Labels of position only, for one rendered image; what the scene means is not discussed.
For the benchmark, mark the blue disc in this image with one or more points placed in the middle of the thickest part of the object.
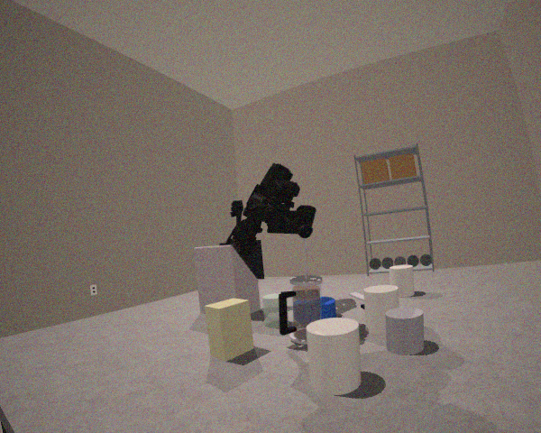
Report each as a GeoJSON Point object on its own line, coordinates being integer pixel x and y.
{"type": "Point", "coordinates": [328, 308]}

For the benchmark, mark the tan rectangular block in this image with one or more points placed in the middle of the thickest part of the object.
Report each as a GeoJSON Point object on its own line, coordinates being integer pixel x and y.
{"type": "Point", "coordinates": [229, 328]}

